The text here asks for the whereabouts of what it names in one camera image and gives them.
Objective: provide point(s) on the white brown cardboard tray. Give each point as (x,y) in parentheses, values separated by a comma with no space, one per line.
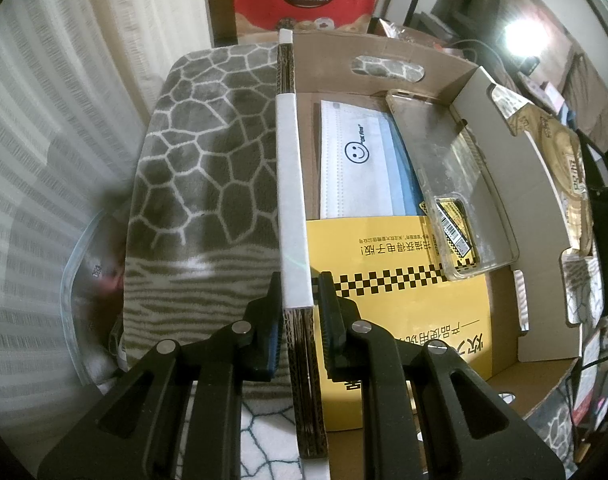
(334,65)

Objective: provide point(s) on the large gold snack bag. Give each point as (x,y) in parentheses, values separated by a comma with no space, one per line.
(564,160)

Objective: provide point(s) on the red gift bag brown base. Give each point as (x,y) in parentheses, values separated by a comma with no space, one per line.
(264,5)

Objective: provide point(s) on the yellow booklet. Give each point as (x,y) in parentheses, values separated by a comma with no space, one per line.
(434,320)

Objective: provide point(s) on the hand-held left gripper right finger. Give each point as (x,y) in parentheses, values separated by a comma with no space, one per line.
(326,330)

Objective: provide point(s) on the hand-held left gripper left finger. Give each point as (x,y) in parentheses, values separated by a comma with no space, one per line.
(271,345)

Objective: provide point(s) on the white curtain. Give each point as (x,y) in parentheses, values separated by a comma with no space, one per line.
(58,110)

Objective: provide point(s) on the pink box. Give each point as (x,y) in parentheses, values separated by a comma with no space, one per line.
(548,95)

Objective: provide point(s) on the clear phone case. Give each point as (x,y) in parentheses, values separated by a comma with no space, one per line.
(434,150)

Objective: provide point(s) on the clear plastic bag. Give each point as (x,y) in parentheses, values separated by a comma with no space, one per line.
(83,285)

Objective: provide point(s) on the portable lamp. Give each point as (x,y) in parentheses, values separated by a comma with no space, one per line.
(526,40)

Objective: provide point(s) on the blue white face mask pack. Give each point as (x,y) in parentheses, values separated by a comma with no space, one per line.
(354,180)

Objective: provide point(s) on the grey white patterned blanket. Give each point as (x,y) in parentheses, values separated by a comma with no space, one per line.
(208,160)

